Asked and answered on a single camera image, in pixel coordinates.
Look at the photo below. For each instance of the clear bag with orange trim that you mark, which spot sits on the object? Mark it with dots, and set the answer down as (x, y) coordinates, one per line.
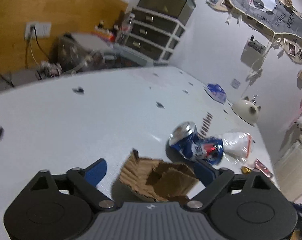
(237, 145)

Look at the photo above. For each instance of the gold foil wrapper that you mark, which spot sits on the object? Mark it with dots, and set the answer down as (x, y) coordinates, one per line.
(246, 170)

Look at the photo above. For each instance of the glass fish tank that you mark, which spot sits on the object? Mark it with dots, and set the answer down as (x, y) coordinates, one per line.
(178, 9)

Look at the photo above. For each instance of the crushed blue pepsi can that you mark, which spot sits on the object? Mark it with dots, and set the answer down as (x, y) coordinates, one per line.
(186, 140)

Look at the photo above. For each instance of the white box on side shelf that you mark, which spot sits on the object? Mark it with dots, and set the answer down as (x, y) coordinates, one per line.
(91, 42)

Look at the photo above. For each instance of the blue tissue pack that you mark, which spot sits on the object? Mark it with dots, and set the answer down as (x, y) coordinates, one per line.
(216, 92)

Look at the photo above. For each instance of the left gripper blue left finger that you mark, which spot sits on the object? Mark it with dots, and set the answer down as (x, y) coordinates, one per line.
(94, 173)

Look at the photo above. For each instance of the fluffy white sheep wall toy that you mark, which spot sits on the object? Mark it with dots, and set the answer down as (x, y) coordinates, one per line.
(298, 123)

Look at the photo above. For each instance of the white cat-shaped ceramic ornament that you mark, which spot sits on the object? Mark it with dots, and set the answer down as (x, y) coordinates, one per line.
(247, 109)

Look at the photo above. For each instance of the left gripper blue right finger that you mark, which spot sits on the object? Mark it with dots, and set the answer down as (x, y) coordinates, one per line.
(205, 172)

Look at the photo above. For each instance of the brown cardboard piece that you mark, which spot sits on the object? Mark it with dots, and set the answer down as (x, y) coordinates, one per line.
(155, 180)

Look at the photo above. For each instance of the white wall power socket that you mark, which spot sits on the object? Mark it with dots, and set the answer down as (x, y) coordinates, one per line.
(37, 29)

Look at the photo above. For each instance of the white drawer organizer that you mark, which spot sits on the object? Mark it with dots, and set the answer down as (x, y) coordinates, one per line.
(154, 35)

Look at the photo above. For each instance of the grey wall hanging banner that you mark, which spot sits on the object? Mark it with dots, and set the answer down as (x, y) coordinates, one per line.
(273, 14)

